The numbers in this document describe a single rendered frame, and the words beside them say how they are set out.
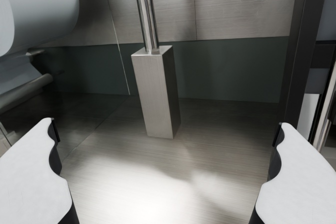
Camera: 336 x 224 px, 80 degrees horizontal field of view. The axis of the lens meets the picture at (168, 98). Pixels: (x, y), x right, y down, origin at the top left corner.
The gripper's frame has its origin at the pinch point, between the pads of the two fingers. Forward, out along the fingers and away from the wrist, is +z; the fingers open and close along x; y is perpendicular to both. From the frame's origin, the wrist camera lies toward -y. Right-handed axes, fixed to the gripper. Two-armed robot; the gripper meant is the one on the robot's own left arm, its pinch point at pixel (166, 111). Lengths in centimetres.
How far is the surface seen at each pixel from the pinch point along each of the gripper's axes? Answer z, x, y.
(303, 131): 25.1, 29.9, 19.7
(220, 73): 60, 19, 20
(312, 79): 14.2, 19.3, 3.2
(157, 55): 38.6, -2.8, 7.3
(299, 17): 12.9, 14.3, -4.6
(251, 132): 39, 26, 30
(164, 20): 66, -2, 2
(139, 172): 26.3, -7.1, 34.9
